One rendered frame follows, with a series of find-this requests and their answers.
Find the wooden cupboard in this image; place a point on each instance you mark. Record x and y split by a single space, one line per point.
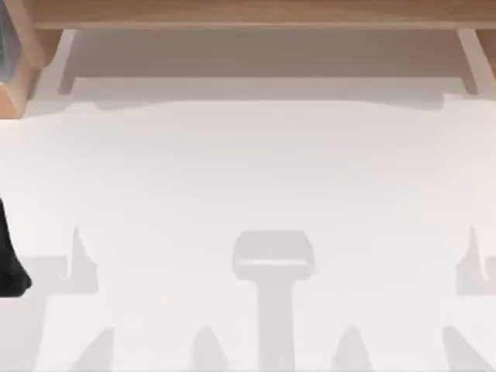
248 13

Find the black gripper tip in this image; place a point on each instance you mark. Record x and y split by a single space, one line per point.
9 267

